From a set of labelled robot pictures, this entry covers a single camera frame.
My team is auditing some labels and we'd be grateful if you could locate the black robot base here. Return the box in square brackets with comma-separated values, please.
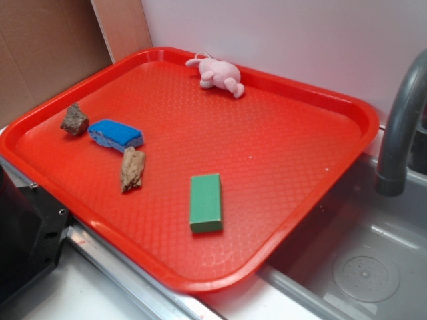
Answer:
[1, 169, 70, 307]

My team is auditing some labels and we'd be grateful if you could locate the dark brown rock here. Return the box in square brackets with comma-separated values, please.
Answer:
[60, 103, 89, 137]

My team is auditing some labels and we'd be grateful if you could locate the green rectangular block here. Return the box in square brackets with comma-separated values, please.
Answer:
[189, 173, 223, 233]

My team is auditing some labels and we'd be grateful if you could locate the red plastic tray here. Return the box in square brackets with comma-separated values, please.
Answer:
[1, 48, 379, 293]

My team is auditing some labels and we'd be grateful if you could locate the light brown wood piece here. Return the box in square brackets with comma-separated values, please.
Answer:
[120, 147, 146, 193]

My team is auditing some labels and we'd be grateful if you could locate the pink plush bunny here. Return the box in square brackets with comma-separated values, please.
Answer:
[185, 53, 245, 99]

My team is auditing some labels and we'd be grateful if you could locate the blue sponge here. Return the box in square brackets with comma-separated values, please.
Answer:
[88, 119, 145, 153]

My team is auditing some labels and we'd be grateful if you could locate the grey plastic sink basin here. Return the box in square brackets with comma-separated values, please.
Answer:
[259, 155, 426, 319]

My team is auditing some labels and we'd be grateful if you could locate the brown cardboard panel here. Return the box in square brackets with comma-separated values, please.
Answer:
[1, 1, 152, 127]

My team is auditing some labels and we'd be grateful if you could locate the grey faucet spout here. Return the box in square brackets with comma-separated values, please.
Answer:
[374, 51, 426, 197]

